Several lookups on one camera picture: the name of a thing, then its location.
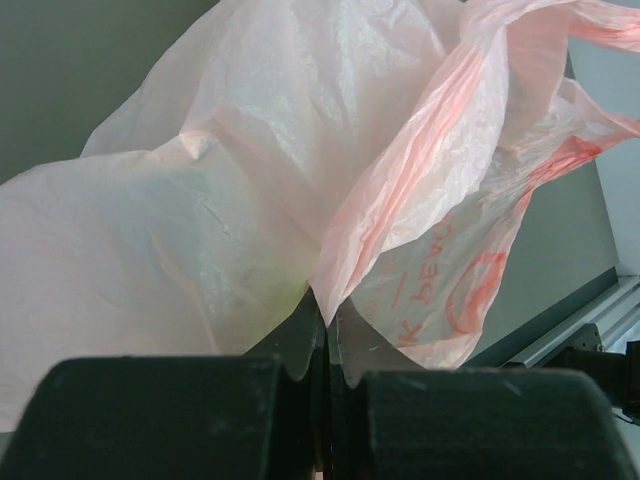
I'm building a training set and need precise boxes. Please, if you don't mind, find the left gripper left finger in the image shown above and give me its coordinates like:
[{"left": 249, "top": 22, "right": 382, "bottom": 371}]
[{"left": 1, "top": 293, "right": 326, "bottom": 479}]

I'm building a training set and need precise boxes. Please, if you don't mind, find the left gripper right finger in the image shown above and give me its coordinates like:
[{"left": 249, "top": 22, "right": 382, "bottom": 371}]
[{"left": 327, "top": 303, "right": 639, "bottom": 479}]

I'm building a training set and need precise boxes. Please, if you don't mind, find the pink plastic bag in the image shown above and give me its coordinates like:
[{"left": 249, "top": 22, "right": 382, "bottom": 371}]
[{"left": 1, "top": 1, "right": 639, "bottom": 432}]

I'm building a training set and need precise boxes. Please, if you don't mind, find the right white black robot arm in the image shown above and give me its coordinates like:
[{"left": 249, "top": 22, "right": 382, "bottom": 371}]
[{"left": 564, "top": 341, "right": 639, "bottom": 426}]

